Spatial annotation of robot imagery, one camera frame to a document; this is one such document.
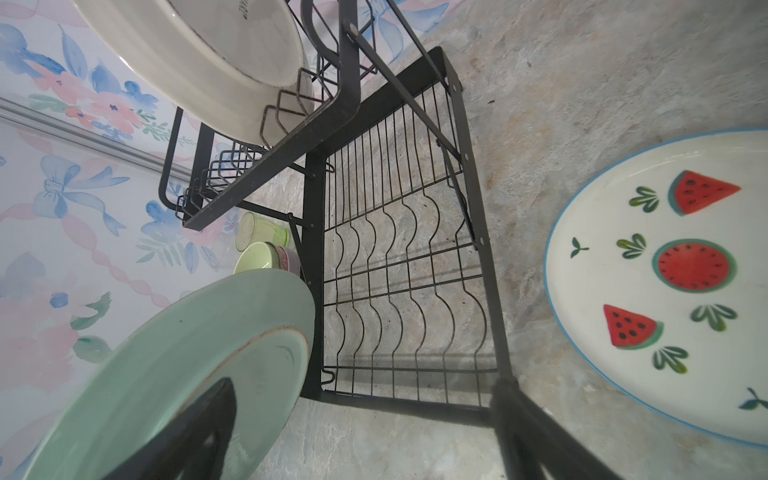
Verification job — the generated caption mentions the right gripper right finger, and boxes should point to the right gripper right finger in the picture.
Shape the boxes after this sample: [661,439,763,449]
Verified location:
[490,378,618,479]

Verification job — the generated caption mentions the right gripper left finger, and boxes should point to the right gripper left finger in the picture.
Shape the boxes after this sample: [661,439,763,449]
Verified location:
[105,378,237,480]

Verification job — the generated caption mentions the pale green plate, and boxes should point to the pale green plate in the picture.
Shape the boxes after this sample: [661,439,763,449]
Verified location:
[26,269,315,479]

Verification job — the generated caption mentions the white floral plate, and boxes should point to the white floral plate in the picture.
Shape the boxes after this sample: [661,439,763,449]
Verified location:
[544,129,767,448]

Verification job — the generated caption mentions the light green ceramic bowl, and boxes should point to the light green ceramic bowl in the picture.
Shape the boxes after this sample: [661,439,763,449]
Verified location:
[233,242,280,274]

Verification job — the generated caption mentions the green glass cup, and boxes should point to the green glass cup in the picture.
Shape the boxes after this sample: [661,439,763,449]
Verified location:
[235,211,292,252]

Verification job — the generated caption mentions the red white patterned bowl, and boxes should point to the red white patterned bowl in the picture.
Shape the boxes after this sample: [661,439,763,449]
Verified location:
[275,246,301,276]

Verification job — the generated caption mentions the cream patterned plate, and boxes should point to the cream patterned plate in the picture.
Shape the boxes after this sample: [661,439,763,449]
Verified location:
[75,0,316,146]

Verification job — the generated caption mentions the black wire dish rack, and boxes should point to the black wire dish rack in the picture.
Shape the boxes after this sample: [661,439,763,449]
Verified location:
[159,1,511,426]

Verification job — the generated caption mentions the left aluminium corner post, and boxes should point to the left aluminium corner post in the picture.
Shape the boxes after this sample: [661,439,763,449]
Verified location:
[1,98,165,173]

